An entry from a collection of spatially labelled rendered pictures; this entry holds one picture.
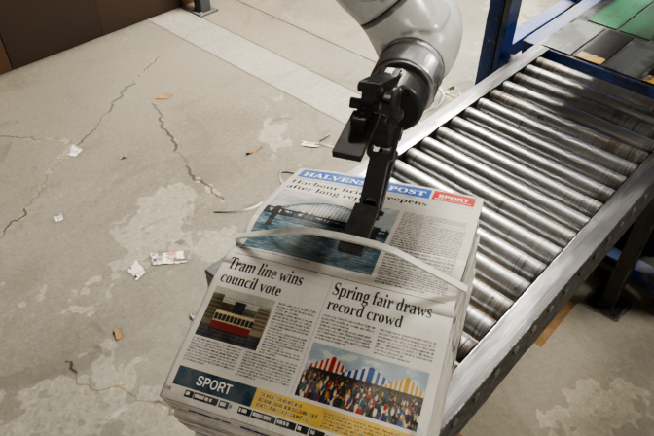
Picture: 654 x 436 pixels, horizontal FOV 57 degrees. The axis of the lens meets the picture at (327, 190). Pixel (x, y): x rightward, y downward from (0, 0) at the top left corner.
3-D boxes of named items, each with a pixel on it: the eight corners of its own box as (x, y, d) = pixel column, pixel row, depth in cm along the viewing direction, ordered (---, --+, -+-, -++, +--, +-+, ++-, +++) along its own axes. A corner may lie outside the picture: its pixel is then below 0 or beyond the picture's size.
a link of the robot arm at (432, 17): (404, 110, 88) (345, 41, 83) (428, 54, 98) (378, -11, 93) (466, 79, 80) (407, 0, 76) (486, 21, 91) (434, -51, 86)
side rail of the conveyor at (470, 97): (226, 319, 128) (219, 282, 121) (210, 305, 131) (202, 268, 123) (541, 81, 202) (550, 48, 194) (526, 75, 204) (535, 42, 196)
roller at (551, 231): (568, 260, 132) (574, 243, 129) (398, 165, 156) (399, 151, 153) (579, 247, 135) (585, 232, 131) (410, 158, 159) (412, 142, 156)
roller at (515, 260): (538, 294, 125) (544, 277, 121) (365, 190, 149) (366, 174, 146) (550, 280, 127) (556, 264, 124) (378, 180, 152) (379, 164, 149)
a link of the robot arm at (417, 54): (442, 100, 84) (432, 126, 80) (379, 90, 86) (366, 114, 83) (448, 42, 78) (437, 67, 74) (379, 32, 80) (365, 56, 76)
